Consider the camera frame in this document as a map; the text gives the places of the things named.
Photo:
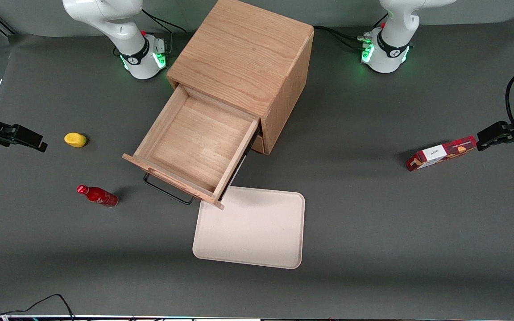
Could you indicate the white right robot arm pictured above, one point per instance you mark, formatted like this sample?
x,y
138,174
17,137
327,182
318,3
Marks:
x,y
123,26

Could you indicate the wooden two-drawer cabinet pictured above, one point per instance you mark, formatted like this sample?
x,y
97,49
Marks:
x,y
239,49

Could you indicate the yellow lemon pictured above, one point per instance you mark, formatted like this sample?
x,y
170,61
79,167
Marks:
x,y
75,139

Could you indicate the red cookie box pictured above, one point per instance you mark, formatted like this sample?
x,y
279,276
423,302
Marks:
x,y
442,154

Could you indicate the red bottle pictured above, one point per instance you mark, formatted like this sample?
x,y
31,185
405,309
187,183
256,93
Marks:
x,y
98,196

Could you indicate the beige rectangular tray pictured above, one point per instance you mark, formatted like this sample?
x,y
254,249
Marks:
x,y
252,227

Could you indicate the aluminium frame rail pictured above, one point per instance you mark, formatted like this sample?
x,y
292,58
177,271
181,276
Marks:
x,y
2,26

